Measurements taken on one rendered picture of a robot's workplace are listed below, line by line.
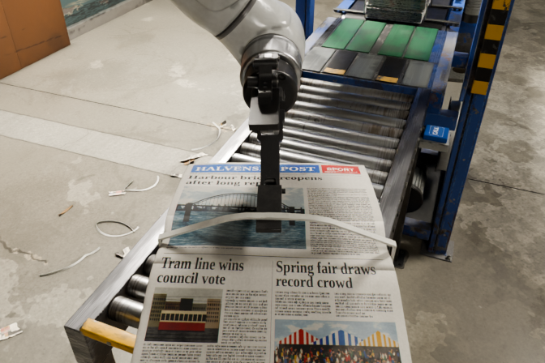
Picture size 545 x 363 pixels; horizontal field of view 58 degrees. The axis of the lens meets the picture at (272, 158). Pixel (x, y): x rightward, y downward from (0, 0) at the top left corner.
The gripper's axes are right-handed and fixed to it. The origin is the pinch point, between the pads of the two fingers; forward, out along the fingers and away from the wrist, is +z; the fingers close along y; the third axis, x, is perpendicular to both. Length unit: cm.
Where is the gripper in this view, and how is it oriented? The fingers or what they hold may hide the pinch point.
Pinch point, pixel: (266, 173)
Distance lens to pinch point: 53.3
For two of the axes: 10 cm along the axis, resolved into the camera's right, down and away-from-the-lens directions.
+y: 0.3, 7.9, 6.2
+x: -10.0, 0.1, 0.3
